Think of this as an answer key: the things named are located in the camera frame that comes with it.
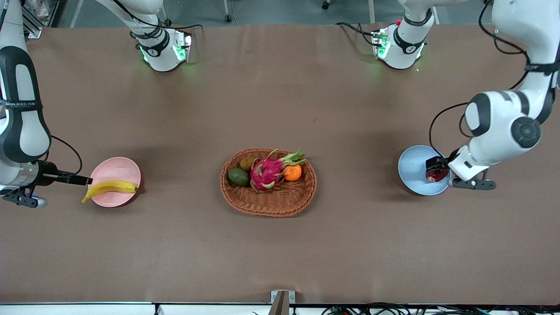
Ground yellow banana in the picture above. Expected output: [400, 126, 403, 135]
[82, 180, 138, 203]

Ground light blue round plate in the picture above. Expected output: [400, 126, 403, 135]
[398, 145, 452, 196]

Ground pink round plate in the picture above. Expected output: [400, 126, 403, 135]
[89, 157, 141, 208]

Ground green avocado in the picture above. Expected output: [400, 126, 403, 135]
[227, 168, 251, 188]

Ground pink dragon fruit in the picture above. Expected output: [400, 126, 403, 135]
[250, 148, 308, 193]

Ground brown woven wicker basket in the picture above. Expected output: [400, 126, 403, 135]
[220, 148, 317, 217]

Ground black right arm wrist cable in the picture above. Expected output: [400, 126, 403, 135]
[46, 135, 84, 178]

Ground black arm wrist cable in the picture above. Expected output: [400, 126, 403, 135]
[429, 102, 469, 156]
[46, 135, 84, 178]

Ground black left arm wrist cable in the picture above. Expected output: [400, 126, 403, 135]
[429, 102, 469, 156]

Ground black left arm upper cable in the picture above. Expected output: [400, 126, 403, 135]
[478, 0, 531, 90]

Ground black cable with white label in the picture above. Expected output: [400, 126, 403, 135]
[407, 305, 466, 315]

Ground aluminium frame rail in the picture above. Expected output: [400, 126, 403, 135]
[20, 0, 60, 39]

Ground black left arm base cable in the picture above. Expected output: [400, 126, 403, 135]
[335, 21, 378, 47]

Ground black arm base cable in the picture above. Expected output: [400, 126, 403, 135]
[335, 21, 378, 47]
[112, 0, 204, 41]

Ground black right arm base cable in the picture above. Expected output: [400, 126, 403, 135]
[112, 0, 204, 41]

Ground aluminium profile bracket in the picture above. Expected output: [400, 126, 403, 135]
[270, 290, 296, 315]

